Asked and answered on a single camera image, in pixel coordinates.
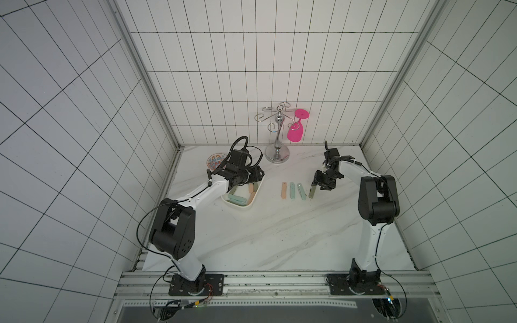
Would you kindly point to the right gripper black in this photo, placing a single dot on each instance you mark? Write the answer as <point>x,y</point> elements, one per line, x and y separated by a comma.
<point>321,180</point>

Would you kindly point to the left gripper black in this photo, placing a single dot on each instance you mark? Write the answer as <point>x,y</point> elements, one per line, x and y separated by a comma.
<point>256,174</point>

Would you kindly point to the olive green folding fruit knife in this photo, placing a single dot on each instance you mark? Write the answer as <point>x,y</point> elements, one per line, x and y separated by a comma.
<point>312,191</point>

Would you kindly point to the mint folding fruit knife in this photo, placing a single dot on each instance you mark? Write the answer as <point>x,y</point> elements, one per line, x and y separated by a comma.
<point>292,190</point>
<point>301,191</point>

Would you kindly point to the peach folding fruit knife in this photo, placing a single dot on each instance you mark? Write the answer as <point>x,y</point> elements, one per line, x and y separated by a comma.
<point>284,187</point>

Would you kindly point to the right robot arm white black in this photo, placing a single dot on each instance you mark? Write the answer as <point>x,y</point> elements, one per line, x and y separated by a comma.
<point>378,206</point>

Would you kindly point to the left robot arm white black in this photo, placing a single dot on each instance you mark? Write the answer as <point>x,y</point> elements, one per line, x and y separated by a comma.
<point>173,229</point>

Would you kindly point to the white plastic storage box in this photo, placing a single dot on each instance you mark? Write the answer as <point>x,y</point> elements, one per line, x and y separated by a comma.
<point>242,191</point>

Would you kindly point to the peach knife in box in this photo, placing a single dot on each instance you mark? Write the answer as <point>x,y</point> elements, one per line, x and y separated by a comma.
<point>252,193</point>

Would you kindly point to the small patterned dish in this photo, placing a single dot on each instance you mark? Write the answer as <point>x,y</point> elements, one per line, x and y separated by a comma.
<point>215,160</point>

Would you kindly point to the chrome cup holder stand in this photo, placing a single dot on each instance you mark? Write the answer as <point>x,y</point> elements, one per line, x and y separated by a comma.
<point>277,152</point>

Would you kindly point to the pink plastic wine glass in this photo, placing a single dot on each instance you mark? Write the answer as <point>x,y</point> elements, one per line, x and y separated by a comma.
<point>296,130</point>

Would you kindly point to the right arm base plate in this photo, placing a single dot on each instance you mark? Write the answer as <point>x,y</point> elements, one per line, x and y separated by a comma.
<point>366,285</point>

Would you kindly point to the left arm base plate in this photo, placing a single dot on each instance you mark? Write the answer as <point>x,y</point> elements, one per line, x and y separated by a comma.
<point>196,284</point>

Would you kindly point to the aluminium mounting rail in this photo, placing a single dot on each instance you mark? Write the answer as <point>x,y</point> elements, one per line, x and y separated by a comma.
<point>298,285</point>

